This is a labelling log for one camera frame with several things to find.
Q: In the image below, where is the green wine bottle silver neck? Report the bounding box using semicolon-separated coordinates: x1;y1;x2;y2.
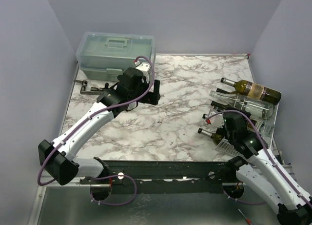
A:
197;128;224;146

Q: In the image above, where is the clear liquor bottle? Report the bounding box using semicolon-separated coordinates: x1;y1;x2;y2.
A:
251;118;275;138

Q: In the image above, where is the tall clear glass bottle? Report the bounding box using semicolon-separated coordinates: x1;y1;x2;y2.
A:
210;91;273;119

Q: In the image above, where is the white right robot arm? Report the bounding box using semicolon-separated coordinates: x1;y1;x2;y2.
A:
222;110;312;225

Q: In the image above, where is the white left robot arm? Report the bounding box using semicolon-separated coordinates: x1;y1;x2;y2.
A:
38;62;160;185

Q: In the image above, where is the top wine bottle on rack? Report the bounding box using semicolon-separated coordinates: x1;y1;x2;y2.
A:
220;78;282;105

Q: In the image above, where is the wine bottle on rack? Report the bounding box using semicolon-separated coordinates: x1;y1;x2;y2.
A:
220;78;282;105
216;88;236;95

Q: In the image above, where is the black metal pipe fitting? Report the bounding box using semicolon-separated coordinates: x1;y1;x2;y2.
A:
74;80;117;95

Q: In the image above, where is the translucent green storage box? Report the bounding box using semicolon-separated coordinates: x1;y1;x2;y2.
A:
76;32;156;82

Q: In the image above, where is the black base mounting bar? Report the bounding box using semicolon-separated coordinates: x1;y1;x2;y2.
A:
80;161;238;194

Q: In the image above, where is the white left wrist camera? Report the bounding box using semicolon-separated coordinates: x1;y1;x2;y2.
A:
134;61;152;83

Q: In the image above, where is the white wire wine rack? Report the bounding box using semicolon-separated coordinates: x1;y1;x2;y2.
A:
220;107;268;159

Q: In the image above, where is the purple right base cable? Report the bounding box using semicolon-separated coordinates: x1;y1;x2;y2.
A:
223;185;269;205

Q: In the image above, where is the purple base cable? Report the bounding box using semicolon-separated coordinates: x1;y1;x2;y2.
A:
223;185;269;205
91;175;137;206

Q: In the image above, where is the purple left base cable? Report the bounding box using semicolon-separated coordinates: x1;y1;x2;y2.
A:
91;175;137;206

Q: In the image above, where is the red handled screwdriver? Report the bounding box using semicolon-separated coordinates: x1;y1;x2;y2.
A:
238;209;253;225

